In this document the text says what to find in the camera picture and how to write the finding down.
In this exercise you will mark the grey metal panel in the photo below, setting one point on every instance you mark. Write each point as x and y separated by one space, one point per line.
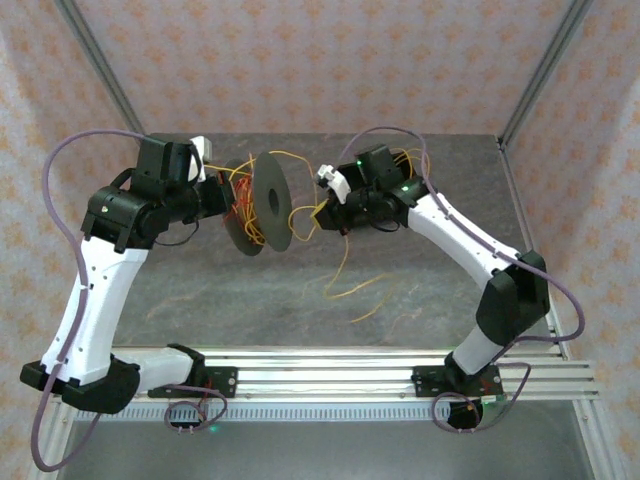
325 450

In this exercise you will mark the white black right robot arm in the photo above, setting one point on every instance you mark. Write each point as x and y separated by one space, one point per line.
450 230

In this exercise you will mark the aluminium table side rail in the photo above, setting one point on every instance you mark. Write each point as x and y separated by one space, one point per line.
525 225
52 440

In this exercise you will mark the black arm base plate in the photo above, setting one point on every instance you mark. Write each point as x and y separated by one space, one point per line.
425 382
222 382

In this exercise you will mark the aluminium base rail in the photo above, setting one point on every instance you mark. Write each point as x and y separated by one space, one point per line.
325 375

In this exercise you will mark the aluminium frame post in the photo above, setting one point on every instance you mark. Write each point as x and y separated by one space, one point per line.
102 65
546 65

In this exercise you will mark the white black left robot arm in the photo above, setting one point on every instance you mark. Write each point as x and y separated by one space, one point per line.
95 310

